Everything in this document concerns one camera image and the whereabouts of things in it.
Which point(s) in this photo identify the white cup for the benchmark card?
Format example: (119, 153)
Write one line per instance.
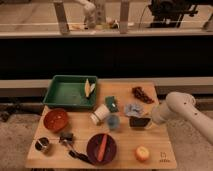
(100, 114)

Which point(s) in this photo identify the metal cup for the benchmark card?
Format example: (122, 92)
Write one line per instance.
(42, 144)

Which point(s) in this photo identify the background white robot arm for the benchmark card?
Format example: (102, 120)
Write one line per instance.
(89, 12)

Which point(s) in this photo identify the black eraser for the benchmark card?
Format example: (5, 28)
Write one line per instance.
(138, 122)

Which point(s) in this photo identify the red yellow apple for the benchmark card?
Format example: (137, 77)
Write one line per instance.
(142, 153)

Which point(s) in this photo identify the red bowl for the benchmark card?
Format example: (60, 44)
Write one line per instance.
(55, 120)

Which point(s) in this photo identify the crumpled blue cloth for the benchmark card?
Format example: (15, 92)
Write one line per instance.
(133, 109)

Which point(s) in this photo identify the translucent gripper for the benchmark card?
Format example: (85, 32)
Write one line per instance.
(150, 123)

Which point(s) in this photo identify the orange carrot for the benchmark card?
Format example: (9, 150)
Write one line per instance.
(102, 147)

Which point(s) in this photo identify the wooden table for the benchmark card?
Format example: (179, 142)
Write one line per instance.
(156, 140)

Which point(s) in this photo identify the black machine in background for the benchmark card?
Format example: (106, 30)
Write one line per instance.
(170, 13)

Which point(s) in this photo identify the black binder clip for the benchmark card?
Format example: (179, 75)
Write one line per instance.
(66, 137)

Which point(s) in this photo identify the green plastic tray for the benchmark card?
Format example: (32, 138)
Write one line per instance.
(67, 91)

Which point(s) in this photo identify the black handled tool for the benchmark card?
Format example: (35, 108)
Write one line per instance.
(79, 156)

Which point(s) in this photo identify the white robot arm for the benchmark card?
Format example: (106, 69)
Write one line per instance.
(183, 104)

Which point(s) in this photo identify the blue small cup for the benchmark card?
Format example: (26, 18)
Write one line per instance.
(113, 122)

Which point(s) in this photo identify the dark red grapes bunch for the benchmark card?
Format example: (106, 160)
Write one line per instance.
(141, 95)

